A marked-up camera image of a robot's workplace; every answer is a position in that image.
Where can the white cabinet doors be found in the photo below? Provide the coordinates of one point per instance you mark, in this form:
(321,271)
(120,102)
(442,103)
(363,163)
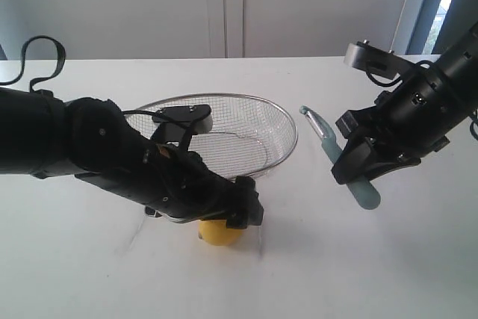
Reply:
(94,29)

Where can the teal handled peeler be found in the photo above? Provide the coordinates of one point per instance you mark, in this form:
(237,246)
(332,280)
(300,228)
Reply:
(365,194)

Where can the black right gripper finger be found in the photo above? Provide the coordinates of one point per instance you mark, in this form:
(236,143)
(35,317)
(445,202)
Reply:
(384,160)
(356,161)

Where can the oval wire mesh basket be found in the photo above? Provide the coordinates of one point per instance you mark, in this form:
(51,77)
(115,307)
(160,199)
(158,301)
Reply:
(250,135)

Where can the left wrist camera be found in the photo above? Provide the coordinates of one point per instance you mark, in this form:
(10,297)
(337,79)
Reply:
(178,124)

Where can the window with blue frame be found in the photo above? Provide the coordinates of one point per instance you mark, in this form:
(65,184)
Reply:
(440,24)

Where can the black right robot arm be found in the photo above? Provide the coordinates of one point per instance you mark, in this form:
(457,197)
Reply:
(460,55)

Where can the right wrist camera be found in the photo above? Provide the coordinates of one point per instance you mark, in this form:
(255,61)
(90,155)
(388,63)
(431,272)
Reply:
(363,56)

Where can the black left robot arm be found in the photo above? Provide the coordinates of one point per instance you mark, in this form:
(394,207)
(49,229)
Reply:
(91,140)

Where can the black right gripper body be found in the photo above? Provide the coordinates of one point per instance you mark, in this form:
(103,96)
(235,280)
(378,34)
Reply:
(417,115)

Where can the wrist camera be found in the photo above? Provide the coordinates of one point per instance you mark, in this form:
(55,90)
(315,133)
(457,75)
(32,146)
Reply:
(178,124)
(363,56)

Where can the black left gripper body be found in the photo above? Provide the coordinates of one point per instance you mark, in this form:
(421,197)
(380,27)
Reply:
(169,182)

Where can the yellow lemon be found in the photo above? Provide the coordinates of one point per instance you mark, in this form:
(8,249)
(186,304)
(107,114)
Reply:
(216,233)

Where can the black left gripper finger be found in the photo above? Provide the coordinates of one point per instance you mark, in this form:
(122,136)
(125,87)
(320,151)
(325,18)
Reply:
(243,207)

